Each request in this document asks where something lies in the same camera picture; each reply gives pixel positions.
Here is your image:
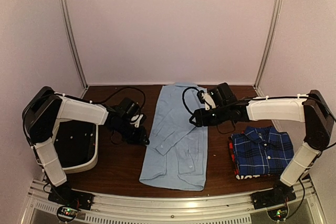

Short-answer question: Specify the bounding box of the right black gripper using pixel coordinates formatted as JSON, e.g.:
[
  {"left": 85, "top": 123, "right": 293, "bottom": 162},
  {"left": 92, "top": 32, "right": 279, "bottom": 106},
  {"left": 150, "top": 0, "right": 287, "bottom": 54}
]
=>
[{"left": 190, "top": 104, "right": 229, "bottom": 127}]

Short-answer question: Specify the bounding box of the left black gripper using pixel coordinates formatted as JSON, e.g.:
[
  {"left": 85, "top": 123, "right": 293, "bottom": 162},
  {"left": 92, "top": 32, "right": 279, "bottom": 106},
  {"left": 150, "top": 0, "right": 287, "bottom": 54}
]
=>
[{"left": 113, "top": 118, "right": 150, "bottom": 144}]

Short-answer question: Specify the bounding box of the light blue long sleeve shirt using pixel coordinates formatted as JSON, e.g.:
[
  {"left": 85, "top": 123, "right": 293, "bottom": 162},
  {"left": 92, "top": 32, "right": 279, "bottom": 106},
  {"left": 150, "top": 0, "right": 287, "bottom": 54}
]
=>
[{"left": 139, "top": 82, "right": 208, "bottom": 191}]

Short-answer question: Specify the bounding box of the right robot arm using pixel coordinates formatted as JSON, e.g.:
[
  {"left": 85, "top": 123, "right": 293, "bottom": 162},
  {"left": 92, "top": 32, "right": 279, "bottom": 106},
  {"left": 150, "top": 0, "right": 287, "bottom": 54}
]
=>
[{"left": 187, "top": 83, "right": 335, "bottom": 204}]

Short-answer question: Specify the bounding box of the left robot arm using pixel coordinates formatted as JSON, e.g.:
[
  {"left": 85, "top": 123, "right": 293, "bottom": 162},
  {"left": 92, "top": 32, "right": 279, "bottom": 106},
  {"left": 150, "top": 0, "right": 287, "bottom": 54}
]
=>
[{"left": 22, "top": 86, "right": 150, "bottom": 205}]

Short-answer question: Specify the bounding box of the white plastic bin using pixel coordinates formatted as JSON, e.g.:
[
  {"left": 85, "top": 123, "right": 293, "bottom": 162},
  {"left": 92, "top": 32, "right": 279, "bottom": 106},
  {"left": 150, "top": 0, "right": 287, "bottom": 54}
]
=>
[{"left": 51, "top": 120, "right": 100, "bottom": 174}]

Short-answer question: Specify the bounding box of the red black folded shirt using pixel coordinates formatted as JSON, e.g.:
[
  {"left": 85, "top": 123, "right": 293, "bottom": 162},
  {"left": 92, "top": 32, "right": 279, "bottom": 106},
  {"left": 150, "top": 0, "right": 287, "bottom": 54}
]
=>
[{"left": 228, "top": 137, "right": 270, "bottom": 180}]

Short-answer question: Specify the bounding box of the blue plaid folded shirt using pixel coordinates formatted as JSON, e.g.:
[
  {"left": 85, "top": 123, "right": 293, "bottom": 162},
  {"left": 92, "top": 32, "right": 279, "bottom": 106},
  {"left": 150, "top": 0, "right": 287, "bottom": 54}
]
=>
[{"left": 230, "top": 126, "right": 294, "bottom": 176}]

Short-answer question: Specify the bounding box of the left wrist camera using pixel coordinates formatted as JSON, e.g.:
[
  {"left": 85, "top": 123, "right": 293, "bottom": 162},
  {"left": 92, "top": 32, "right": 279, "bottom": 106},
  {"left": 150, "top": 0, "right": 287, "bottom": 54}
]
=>
[{"left": 130, "top": 114, "right": 146, "bottom": 128}]

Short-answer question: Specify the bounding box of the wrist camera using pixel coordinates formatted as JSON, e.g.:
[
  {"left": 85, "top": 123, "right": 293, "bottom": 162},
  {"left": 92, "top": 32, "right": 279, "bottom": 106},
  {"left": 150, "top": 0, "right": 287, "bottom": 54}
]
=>
[
  {"left": 130, "top": 114, "right": 146, "bottom": 128},
  {"left": 197, "top": 90, "right": 216, "bottom": 111}
]

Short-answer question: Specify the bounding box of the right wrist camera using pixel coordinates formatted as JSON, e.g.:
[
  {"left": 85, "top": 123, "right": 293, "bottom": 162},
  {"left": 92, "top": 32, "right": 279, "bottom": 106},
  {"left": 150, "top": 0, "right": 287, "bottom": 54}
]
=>
[{"left": 197, "top": 90, "right": 216, "bottom": 111}]

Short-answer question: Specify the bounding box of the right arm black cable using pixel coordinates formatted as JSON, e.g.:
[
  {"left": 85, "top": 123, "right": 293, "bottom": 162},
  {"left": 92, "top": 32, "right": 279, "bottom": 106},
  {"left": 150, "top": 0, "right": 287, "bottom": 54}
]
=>
[{"left": 182, "top": 87, "right": 200, "bottom": 116}]

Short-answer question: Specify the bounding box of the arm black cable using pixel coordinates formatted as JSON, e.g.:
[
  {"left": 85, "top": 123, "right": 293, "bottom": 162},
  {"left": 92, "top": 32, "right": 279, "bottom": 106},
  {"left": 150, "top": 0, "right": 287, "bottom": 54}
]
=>
[
  {"left": 22, "top": 87, "right": 146, "bottom": 146},
  {"left": 182, "top": 87, "right": 200, "bottom": 116}
]

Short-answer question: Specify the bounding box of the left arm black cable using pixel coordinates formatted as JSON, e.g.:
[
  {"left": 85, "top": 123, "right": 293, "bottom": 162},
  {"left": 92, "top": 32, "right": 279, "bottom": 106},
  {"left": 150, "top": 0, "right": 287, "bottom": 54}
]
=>
[{"left": 22, "top": 87, "right": 146, "bottom": 146}]

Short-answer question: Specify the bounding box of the aluminium front rail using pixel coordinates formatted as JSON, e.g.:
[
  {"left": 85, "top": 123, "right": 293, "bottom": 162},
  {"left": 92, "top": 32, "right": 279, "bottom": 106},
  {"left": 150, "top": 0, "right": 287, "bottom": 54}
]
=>
[{"left": 19, "top": 179, "right": 327, "bottom": 223}]

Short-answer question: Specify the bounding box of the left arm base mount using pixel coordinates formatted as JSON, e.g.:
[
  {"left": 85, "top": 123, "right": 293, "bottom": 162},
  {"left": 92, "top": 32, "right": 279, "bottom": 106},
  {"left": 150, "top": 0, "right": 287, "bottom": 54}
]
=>
[{"left": 48, "top": 184, "right": 94, "bottom": 223}]

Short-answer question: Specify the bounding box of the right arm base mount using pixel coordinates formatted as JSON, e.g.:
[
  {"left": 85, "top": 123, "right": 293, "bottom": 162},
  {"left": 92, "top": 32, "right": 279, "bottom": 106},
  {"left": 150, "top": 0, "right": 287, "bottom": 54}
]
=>
[{"left": 251, "top": 182, "right": 296, "bottom": 222}]

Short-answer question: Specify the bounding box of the right aluminium frame post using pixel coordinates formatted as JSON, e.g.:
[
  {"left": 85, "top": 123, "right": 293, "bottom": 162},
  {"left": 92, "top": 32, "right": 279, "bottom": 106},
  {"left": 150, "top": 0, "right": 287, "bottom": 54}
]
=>
[{"left": 254, "top": 0, "right": 283, "bottom": 91}]

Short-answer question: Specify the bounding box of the aluminium frame post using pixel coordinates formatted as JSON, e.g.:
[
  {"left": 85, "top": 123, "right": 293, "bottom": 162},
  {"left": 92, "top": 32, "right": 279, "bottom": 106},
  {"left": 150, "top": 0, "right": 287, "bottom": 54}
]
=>
[
  {"left": 254, "top": 0, "right": 283, "bottom": 91},
  {"left": 60, "top": 0, "right": 88, "bottom": 89}
]

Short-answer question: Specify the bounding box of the left aluminium frame post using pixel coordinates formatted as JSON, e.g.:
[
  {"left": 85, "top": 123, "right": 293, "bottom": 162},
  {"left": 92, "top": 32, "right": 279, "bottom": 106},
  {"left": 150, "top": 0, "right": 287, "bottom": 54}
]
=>
[{"left": 60, "top": 0, "right": 88, "bottom": 89}]

